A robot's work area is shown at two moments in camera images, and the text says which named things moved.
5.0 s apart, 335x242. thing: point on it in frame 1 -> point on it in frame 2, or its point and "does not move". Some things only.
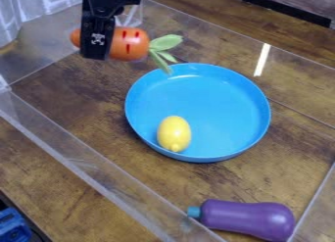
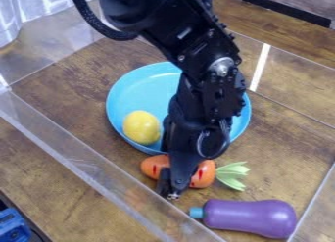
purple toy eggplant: (268, 220) does not move
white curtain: (21, 6) does not move
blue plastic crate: (15, 229) does not move
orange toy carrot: (131, 45) -> (231, 172)
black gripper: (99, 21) -> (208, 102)
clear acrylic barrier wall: (64, 194) does not move
